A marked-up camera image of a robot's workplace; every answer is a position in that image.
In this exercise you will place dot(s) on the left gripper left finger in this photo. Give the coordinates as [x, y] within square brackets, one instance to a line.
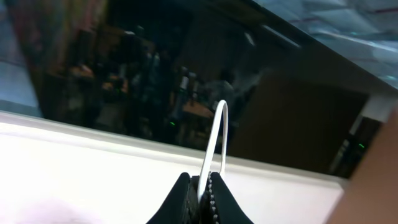
[181, 205]

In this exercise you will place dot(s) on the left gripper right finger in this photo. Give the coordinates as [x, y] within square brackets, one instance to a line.
[220, 205]

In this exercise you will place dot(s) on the dark glass window pane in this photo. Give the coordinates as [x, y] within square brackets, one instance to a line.
[308, 83]

